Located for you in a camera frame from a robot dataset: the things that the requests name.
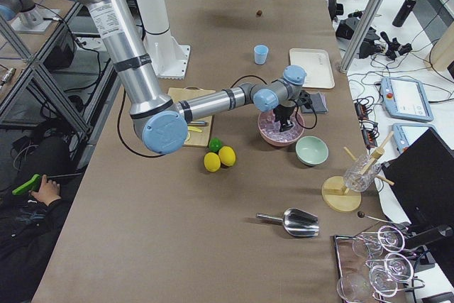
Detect yellow lemon front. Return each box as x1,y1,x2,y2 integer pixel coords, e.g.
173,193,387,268
204,152,221,172

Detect cream rectangular tray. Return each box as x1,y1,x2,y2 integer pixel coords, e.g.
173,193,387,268
289,48,335,89

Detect yellow plastic knife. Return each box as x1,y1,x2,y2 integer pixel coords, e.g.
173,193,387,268
188,126,204,133

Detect metal ice scoop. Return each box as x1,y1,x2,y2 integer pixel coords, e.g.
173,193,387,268
255,208,320,238

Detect black monitor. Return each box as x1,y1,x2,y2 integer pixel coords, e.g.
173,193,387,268
383,128,453,228

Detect green lime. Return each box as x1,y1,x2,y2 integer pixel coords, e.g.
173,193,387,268
209,138,223,153

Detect wooden ball stirrer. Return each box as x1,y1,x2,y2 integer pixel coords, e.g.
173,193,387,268
357,211,386,222

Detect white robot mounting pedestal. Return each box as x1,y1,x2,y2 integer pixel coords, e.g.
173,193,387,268
136,0,191,79

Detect wine glass top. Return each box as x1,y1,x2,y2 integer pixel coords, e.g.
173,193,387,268
352,226,405,258

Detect wooden cutting board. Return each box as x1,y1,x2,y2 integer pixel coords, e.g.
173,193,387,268
167,87,215,148

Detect light blue plastic cup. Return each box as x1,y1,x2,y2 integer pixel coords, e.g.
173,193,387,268
253,45,269,65

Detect blue teach pendant lower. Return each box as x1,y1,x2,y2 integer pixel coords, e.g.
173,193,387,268
392,123,435,150

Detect green bowl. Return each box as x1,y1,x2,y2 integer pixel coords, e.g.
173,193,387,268
295,136,328,166

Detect aluminium frame post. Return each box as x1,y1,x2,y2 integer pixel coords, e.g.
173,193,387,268
339,0,383,74

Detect person hand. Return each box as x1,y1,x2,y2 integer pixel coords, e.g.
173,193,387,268
31,175,61,206

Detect grey folded cloth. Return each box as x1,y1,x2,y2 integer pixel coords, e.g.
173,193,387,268
304,92,328,114

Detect blue teach pendant upper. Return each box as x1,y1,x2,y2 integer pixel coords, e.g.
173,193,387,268
380,77,434,122

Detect wine glass middle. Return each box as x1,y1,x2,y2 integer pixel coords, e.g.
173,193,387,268
365,253,414,282

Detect yellow lemon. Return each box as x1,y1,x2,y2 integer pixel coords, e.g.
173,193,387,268
218,145,236,167
204,152,221,172

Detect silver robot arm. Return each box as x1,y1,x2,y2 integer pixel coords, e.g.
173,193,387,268
75,0,306,155

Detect pile of clear ice cubes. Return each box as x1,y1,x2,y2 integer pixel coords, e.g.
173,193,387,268
260,112,303,143

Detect yellow lemon back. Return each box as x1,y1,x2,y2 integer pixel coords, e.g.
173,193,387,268
218,145,236,167

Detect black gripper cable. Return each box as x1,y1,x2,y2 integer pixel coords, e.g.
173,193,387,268
297,90,319,130

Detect black thermos bottle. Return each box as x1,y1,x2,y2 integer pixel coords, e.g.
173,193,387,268
392,0,417,27

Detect blue teach pendant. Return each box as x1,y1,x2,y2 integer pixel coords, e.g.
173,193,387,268
380,77,434,122
392,123,435,150

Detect wine glass bottom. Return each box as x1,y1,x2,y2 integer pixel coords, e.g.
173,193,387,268
336,266,398,302

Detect pink bowl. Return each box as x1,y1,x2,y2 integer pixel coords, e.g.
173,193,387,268
257,110,306,148

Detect clear textured glass cup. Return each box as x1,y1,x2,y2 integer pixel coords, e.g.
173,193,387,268
343,155,381,192

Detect green handheld tool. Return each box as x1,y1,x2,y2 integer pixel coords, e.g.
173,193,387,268
11,174,41,196

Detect wooden cup tree stand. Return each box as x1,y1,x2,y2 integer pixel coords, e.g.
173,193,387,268
322,131,394,212

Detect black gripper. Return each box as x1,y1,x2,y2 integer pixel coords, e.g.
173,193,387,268
273,103,295,132

